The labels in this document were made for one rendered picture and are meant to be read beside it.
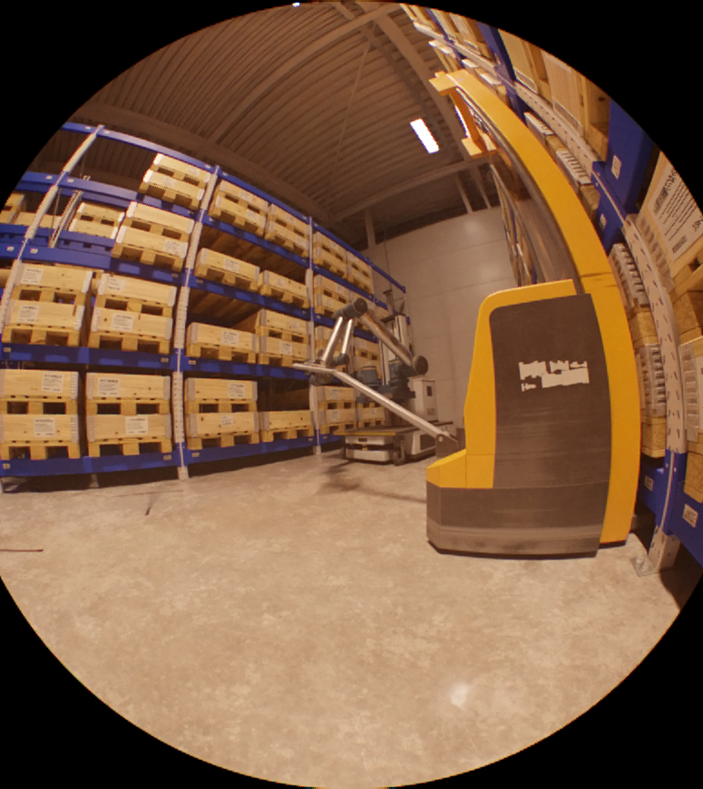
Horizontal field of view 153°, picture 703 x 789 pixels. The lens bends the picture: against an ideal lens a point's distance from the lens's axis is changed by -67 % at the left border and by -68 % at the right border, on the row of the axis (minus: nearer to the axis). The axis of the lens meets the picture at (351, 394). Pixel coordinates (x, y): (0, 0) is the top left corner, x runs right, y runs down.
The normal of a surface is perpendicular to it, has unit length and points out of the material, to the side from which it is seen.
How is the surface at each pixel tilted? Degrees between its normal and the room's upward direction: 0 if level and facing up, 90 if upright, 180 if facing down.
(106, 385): 90
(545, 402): 90
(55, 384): 90
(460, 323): 90
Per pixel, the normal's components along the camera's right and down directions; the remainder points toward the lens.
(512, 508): -0.59, -0.02
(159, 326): 0.80, -0.10
